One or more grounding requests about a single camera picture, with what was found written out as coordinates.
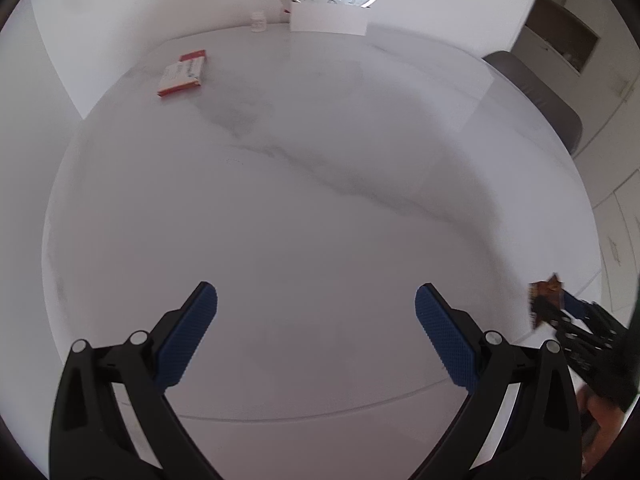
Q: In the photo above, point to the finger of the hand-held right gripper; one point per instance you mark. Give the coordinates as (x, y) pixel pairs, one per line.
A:
(547, 312)
(577, 305)

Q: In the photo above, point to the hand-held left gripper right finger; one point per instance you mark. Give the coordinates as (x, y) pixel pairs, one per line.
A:
(445, 335)

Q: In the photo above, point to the white cabinet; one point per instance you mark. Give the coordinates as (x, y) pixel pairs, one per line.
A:
(617, 245)

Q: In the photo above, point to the wall shelf niche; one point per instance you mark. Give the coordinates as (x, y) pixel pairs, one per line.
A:
(565, 35)

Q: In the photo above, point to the red and white flat box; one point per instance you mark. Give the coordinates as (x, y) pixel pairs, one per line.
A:
(181, 75)

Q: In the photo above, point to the small white bottle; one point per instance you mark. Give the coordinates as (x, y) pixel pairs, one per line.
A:
(258, 22)

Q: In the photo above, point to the brown foil snack wrapper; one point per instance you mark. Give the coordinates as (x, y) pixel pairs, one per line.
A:
(545, 290)

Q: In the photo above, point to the person's right hand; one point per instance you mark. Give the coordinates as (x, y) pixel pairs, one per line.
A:
(602, 420)

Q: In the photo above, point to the white folded card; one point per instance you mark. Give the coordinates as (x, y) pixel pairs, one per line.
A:
(327, 19)

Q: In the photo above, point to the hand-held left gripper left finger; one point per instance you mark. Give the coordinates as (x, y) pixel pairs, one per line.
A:
(182, 340)

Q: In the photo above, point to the grey chair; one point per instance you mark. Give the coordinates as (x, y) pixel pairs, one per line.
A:
(540, 95)

